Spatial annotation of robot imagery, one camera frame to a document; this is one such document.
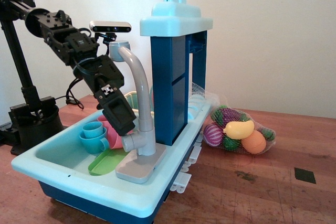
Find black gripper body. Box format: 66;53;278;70
72;55;124;95

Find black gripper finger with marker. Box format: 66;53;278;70
94;84;136;136

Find pink toy cup rear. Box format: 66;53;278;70
97;115;110;129

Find pink toy cup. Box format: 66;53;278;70
97;115;110;129
107;126;123;149

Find teal toy cup rear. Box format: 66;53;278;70
82;121;103;138

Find teal toy cup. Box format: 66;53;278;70
82;121;103;138
79;127;110;154

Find pink toy cup front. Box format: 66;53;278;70
107;126;123;149

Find teal toy cup front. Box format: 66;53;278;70
79;127;110;154

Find green toy tray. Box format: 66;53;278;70
88;148;128;176

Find grey toy faucet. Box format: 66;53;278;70
109;41;166;184

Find toy sink blue basin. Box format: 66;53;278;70
12;101;211;223

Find light blue toy plates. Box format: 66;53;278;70
187;94;206;120

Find blue toy shelf tower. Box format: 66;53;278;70
140;0;213;146

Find white plastic clips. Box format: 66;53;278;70
170;134;203;194

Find purple toy onion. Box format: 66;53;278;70
203;124;224;147

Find mesh bag of toy food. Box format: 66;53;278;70
188;83;276;155

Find yellow toy mango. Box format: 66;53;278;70
223;120;255;140

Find orange toy fruit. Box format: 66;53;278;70
242;130;266;154

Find black tape patch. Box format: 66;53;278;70
294;167;316;184

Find black camera cable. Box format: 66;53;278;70
65;77;85;110

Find grey depth camera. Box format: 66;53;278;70
89;21;132;33

